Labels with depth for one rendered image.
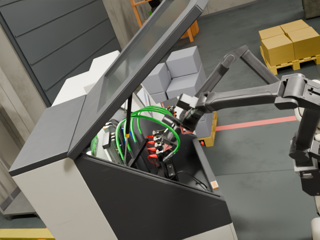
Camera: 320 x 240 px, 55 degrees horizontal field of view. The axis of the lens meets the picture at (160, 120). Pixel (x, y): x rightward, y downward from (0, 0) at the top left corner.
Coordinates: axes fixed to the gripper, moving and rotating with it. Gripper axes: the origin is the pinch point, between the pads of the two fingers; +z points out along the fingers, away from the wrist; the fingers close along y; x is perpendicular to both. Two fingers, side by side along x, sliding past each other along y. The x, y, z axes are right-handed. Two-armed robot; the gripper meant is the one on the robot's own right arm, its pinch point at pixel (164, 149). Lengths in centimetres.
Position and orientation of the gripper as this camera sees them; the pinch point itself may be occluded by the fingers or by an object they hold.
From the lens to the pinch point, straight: 176.9
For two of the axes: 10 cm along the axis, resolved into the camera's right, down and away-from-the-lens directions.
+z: -4.2, 7.4, 5.2
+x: -1.4, 5.2, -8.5
